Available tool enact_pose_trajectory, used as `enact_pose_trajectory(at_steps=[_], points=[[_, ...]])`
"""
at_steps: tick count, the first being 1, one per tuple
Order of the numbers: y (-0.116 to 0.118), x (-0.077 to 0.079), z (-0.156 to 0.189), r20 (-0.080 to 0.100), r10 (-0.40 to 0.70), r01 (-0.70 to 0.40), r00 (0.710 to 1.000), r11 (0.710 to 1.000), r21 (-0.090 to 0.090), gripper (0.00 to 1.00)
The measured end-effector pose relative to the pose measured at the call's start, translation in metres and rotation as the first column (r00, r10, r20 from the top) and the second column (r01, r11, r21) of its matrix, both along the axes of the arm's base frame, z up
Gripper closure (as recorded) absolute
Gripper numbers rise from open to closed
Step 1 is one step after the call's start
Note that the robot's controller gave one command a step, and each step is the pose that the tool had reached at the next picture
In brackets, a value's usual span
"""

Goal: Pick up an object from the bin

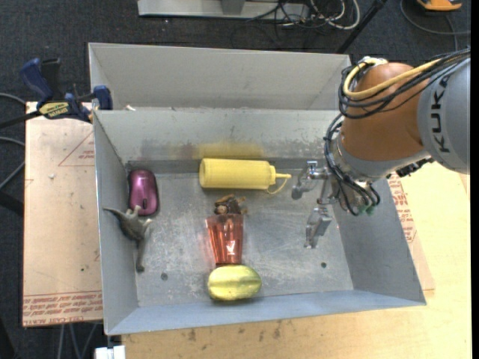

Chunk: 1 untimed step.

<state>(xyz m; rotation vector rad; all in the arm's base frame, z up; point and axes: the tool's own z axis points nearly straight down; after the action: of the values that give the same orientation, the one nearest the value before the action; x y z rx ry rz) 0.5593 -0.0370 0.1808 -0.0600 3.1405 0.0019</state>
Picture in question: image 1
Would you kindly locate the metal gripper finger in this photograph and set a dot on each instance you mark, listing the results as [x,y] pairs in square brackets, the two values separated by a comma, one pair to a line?
[317,224]
[312,174]

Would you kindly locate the grey metal bin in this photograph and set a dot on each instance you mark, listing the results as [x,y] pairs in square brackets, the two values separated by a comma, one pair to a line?
[284,238]

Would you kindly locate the yellow squeeze bottle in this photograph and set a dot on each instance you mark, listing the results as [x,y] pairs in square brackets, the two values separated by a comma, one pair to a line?
[235,174]

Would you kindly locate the brown toy figure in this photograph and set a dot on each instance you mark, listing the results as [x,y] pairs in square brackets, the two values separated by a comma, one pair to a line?
[229,205]

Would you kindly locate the red clear plastic cup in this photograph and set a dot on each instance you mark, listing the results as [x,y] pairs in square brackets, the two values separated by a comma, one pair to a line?
[226,239]

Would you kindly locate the yellow-green toy fruit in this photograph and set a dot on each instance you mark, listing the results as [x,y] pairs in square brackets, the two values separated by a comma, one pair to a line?
[234,282]

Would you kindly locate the purple computer mouse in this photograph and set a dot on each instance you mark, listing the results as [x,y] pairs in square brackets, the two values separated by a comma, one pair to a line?
[143,191]

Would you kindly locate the grey toy dinosaur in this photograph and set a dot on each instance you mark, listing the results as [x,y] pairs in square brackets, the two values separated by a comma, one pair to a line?
[132,226]

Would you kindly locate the brown cardboard board red print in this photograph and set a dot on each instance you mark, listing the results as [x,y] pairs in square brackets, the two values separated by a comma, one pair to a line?
[60,219]

